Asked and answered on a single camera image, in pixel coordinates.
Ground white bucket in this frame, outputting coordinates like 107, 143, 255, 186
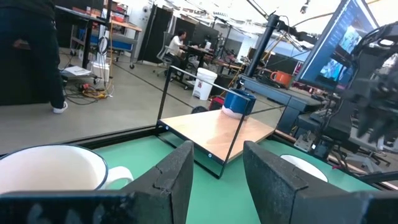
192, 67, 218, 101

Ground blue flower white mug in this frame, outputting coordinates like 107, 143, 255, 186
0, 144, 134, 194

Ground orange mug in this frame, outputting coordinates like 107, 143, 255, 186
269, 70, 295, 89

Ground person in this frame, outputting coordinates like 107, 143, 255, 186
0, 0, 68, 114
166, 29, 189, 70

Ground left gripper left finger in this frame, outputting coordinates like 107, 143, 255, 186
0, 139, 195, 224

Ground computer monitor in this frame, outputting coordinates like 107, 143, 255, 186
294, 0, 382, 93

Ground black pole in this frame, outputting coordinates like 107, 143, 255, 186
245, 14, 282, 78

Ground workbench with bins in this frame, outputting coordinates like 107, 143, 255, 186
55, 0, 143, 70

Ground red box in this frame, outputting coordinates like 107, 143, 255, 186
208, 95, 225, 111

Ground tangled floor cables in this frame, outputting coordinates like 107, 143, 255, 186
63, 82, 114, 105

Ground laptop computer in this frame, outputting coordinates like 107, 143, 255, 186
239, 74, 327, 134

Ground wooden shelf with black frame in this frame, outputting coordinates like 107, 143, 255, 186
155, 65, 293, 180

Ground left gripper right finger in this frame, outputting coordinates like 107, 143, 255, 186
243, 140, 398, 224

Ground dark blue mug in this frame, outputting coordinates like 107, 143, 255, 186
221, 89, 257, 121

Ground green patterned white mug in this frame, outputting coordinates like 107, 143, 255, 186
279, 154, 329, 184

